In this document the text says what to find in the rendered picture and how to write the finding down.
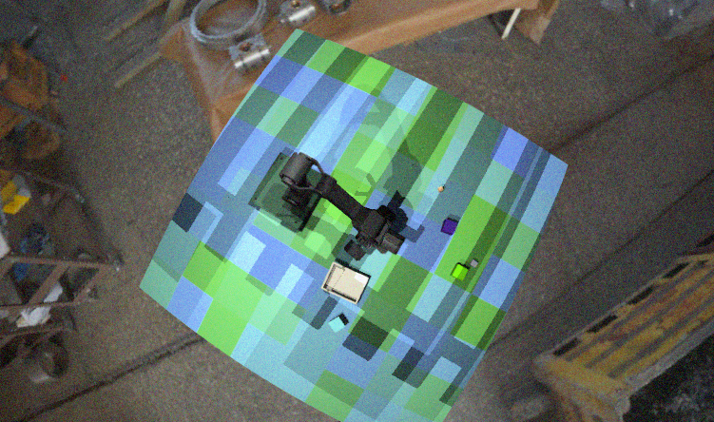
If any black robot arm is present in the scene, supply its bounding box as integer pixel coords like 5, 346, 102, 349
279, 152, 405, 255

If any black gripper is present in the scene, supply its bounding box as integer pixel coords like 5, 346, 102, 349
344, 205, 396, 260

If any small teal block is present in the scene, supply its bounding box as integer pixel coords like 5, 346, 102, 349
329, 316, 346, 332

